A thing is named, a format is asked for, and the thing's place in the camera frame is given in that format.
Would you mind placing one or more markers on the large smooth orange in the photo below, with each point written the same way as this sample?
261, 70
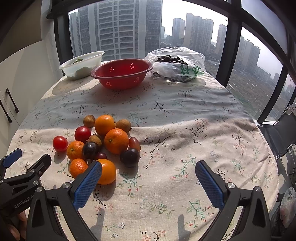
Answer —
103, 124

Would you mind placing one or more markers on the plastic bag of plums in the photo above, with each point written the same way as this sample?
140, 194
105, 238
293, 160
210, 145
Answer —
178, 64

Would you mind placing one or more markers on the kiwi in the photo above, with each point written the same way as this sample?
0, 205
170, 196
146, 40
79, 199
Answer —
89, 121
96, 139
124, 125

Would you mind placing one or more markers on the small mandarin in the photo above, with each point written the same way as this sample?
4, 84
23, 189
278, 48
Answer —
77, 167
74, 150

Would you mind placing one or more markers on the large mandarin with stem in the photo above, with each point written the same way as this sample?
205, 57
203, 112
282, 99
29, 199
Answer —
116, 141

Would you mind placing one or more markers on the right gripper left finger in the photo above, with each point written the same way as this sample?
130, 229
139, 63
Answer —
43, 222

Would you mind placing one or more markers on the black folding chair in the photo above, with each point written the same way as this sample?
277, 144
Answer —
280, 136

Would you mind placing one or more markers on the red plastic colander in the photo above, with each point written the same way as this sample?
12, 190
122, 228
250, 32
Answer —
122, 74

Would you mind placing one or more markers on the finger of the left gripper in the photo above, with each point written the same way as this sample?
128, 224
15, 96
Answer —
8, 160
35, 171

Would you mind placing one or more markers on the red tomato small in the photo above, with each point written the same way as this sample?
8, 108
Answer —
60, 144

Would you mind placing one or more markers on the black cabinet handle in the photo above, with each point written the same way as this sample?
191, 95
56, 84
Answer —
13, 102
5, 112

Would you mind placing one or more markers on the small mandarin front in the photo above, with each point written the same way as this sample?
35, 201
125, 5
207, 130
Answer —
77, 167

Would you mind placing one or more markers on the white plastic basin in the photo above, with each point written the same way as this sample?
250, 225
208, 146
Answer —
84, 68

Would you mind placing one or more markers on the white plastic bag floor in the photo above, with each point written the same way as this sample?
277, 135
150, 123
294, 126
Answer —
288, 206

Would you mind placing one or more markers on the dark plum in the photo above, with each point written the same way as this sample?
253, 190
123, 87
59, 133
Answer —
130, 158
90, 150

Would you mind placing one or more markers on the floral tablecloth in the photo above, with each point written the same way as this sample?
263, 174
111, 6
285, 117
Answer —
176, 124

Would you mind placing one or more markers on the left operator hand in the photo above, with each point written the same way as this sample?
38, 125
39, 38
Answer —
18, 230

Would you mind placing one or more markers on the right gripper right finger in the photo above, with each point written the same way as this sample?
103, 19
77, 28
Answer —
253, 222

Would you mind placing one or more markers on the red tomato large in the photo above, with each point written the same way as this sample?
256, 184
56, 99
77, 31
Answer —
82, 134

